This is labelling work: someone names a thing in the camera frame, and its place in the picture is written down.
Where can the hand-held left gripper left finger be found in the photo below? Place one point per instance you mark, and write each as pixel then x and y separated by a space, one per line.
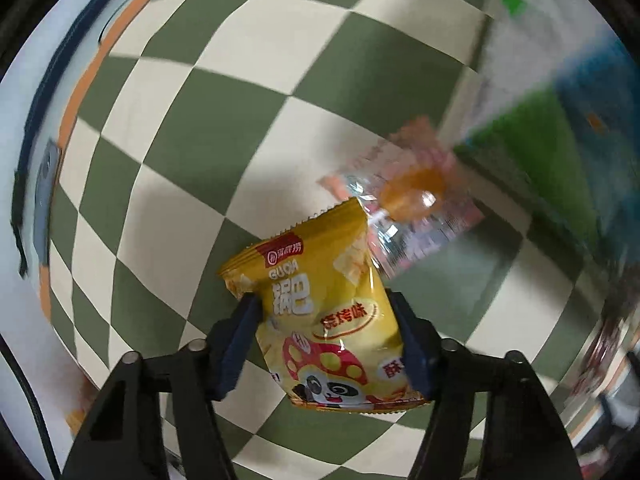
pixel 237 350

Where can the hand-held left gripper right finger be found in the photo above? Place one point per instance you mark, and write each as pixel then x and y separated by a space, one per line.
pixel 417 355

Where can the yellow panda snack packet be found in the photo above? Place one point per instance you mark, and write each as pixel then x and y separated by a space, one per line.
pixel 325 310

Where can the cardboard box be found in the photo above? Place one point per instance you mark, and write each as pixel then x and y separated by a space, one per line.
pixel 540 150

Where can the orange lollipop in wrapper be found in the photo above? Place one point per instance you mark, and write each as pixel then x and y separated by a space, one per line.
pixel 415 192

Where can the green white checkered tablecloth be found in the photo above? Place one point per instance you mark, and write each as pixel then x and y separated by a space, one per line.
pixel 175 160

